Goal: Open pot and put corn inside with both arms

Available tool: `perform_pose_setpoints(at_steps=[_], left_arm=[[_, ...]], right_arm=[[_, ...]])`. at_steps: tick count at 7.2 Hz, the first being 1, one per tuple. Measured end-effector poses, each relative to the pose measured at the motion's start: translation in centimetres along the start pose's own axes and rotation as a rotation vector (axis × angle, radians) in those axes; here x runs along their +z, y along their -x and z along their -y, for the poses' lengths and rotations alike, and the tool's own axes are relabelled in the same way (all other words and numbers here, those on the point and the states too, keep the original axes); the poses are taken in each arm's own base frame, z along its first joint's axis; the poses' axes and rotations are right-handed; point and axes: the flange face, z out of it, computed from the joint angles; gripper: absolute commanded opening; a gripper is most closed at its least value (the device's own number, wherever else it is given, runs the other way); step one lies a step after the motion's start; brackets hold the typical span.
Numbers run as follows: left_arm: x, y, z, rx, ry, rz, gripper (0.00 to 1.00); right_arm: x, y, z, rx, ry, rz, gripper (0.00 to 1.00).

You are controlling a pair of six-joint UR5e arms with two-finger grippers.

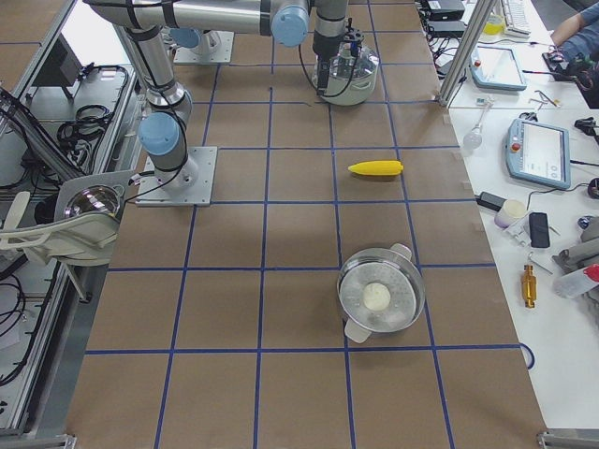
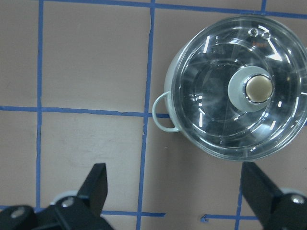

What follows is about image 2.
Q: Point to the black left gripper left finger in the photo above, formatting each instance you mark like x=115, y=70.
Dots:
x=89, y=200

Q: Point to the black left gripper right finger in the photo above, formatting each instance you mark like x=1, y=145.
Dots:
x=274, y=207

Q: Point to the glass pot lid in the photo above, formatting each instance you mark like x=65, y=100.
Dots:
x=239, y=91

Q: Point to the pale green electric pot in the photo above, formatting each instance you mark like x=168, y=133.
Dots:
x=168, y=79

